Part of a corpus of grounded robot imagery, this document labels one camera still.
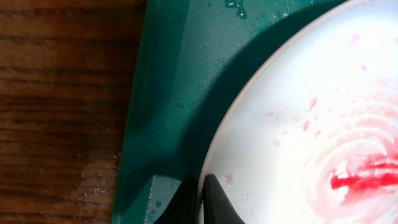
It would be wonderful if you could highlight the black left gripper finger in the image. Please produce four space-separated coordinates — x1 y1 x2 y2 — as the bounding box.
201 174 244 224

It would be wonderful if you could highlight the light blue plate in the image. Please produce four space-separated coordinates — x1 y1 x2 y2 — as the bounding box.
201 0 397 223

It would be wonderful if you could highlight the teal plastic tray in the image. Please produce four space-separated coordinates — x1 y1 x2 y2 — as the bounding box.
111 0 338 223

